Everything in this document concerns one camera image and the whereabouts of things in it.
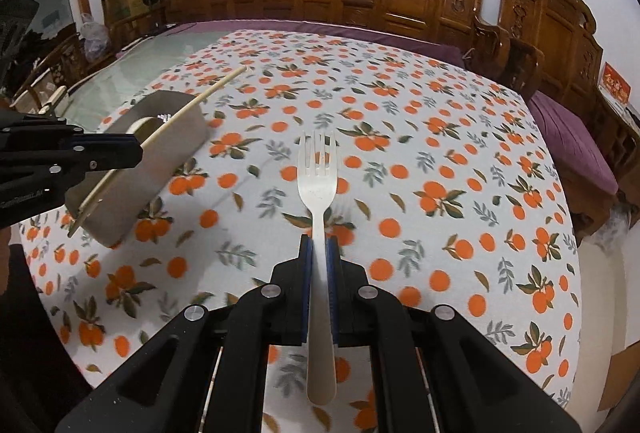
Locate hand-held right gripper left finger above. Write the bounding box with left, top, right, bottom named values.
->
left=55, top=235, right=313, bottom=433

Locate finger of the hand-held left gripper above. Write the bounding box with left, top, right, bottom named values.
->
left=0, top=109, right=143, bottom=151
left=0, top=147, right=144, bottom=228

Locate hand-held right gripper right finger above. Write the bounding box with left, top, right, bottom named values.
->
left=326, top=237, right=581, bottom=433

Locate grey utensil tray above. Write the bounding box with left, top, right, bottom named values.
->
left=65, top=90, right=208, bottom=248

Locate white plastic fork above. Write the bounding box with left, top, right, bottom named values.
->
left=297, top=130, right=338, bottom=406

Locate light wooden chopstick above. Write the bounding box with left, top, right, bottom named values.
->
left=68, top=66, right=247, bottom=238

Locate wooden chair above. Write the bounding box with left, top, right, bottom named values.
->
left=14, top=32, right=87, bottom=114

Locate clear plastic bag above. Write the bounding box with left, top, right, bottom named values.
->
left=79, top=13, right=110, bottom=61

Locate orange print tablecloth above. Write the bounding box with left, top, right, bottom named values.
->
left=20, top=29, right=581, bottom=433

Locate long purple bench cushion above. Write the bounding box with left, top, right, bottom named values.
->
left=162, top=19, right=467, bottom=70

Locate short purple bench cushion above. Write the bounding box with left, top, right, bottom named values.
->
left=529, top=92, right=621, bottom=194

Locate short carved wooden bench back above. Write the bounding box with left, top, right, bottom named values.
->
left=499, top=0, right=605, bottom=101

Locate red sign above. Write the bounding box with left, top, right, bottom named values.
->
left=596, top=62, right=632, bottom=104

